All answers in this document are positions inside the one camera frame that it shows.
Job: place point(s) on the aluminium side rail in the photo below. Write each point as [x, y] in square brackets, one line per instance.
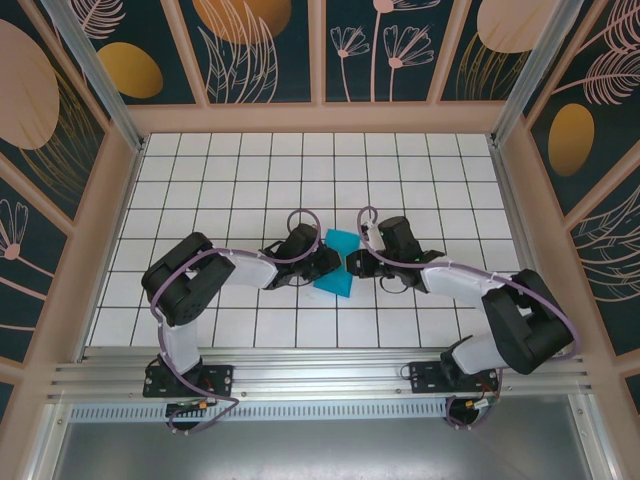
[521, 230]

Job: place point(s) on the aluminium extrusion rail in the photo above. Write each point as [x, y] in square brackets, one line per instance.
[320, 370]

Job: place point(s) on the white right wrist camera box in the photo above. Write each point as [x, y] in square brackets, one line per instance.
[372, 232]

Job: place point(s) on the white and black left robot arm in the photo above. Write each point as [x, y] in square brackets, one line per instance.
[185, 280]

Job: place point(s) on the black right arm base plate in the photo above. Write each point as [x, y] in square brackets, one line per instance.
[425, 380]

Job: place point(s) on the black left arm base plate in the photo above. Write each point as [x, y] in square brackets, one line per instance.
[220, 380]

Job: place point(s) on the grey metal sheet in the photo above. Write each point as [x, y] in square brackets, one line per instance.
[320, 450]

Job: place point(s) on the teal cloth sheet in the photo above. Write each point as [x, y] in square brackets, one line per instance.
[332, 286]

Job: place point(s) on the aluminium corner post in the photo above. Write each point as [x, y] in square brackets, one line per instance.
[533, 70]
[95, 70]

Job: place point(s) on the small electronics board with connector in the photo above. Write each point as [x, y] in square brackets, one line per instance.
[480, 404]
[192, 406]

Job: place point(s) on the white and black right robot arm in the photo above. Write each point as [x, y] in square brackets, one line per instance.
[525, 325]

